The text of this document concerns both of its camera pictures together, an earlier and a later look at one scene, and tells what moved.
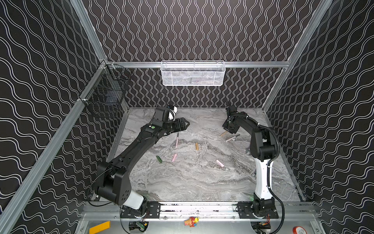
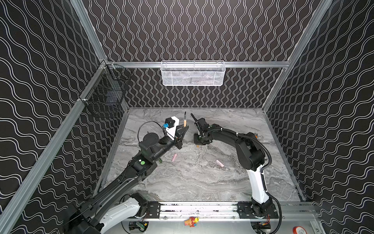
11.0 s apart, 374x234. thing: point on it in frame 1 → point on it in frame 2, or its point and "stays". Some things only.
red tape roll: x=299 y=230 stays
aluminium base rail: x=282 y=211 stays
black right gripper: x=230 y=124 → x=201 y=131
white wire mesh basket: x=193 y=73 stays
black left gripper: x=175 y=125 → x=178 y=138
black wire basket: x=109 y=95 stays
